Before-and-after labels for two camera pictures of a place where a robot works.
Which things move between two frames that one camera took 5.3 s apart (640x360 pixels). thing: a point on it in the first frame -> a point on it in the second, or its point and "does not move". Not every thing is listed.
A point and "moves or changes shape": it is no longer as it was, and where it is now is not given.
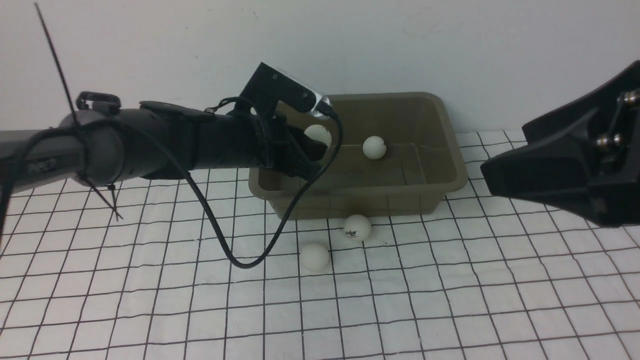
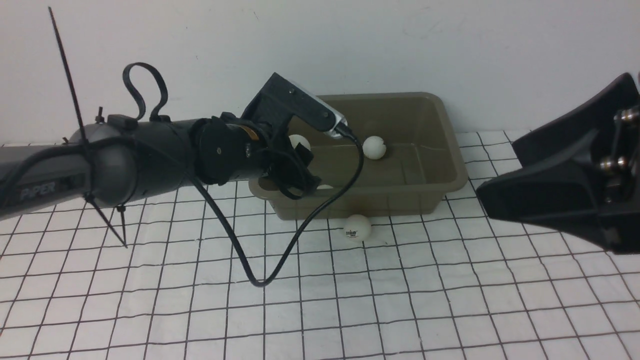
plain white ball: (319, 133) moves or changes shape
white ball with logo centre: (357, 227) does not move
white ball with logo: (374, 147) does not move
